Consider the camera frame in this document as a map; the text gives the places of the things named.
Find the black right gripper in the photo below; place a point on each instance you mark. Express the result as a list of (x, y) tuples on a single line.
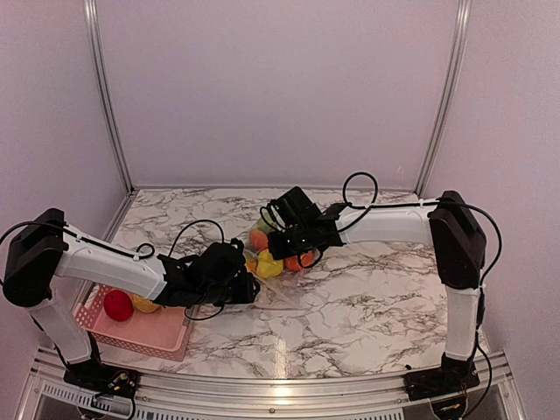
[(277, 248)]

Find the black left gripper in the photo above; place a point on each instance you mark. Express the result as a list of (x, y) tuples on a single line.
[(247, 294)]

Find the orange fake fruit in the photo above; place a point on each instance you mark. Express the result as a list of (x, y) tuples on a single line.
[(258, 239)]

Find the yellow fake lemon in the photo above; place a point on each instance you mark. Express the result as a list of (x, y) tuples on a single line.
[(264, 265)]

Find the clear zip top bag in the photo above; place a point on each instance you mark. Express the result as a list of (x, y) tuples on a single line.
[(278, 278)]

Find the beige fake bread ball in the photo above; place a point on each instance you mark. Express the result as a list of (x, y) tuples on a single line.
[(143, 305)]

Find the red fake apple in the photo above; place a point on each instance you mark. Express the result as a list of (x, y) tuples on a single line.
[(118, 306)]

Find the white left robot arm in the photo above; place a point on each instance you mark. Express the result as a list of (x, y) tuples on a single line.
[(48, 247)]

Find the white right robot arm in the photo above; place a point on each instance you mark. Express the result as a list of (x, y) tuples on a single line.
[(445, 226)]

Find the red orange fake tomato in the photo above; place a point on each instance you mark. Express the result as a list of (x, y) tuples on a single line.
[(299, 262)]

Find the pink perforated plastic basket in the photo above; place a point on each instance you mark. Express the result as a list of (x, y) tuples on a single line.
[(163, 334)]

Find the front aluminium rail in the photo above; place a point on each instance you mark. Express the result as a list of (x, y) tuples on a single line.
[(162, 395)]

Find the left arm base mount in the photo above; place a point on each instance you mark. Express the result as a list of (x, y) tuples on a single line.
[(104, 380)]

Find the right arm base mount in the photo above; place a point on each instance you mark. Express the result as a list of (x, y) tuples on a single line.
[(435, 382)]

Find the right aluminium frame post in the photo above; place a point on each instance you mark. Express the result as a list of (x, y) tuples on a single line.
[(451, 80)]

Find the aluminium frame post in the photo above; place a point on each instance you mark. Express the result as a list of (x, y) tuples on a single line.
[(102, 83), (451, 80)]

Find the left aluminium frame post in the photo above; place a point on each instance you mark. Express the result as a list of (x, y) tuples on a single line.
[(102, 83)]

